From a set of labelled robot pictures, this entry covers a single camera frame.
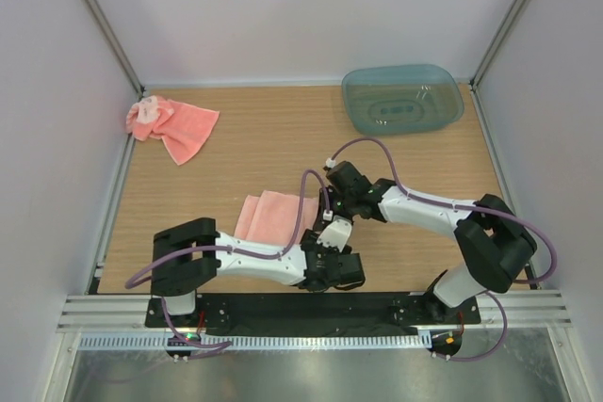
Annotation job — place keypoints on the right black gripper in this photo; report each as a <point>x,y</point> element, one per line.
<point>322,214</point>

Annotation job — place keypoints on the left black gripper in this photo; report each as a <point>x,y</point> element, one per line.
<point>312,235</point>

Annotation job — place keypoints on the light pink towel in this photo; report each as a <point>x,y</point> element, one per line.
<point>269,218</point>

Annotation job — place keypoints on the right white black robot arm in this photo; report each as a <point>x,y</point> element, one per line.
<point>494,245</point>

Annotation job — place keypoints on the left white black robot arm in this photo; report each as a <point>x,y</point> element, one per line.
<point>188,256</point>

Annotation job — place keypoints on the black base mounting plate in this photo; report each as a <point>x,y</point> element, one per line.
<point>343,314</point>

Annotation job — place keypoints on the blue translucent plastic tub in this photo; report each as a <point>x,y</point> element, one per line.
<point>400,100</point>

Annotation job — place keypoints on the coral pink printed towel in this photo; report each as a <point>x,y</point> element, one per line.
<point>182,128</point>

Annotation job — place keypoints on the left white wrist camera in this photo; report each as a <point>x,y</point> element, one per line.
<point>336,234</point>

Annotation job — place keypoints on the white slotted cable duct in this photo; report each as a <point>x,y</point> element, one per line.
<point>166,341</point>

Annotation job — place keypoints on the aluminium front rail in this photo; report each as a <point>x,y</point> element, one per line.
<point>114,313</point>

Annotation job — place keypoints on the right aluminium frame post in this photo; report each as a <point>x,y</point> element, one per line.
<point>504,30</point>

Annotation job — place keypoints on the aluminium frame post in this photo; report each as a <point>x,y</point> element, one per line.
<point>504,30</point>
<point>106,30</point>

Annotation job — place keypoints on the left aluminium frame post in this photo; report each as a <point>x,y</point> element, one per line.
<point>106,30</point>

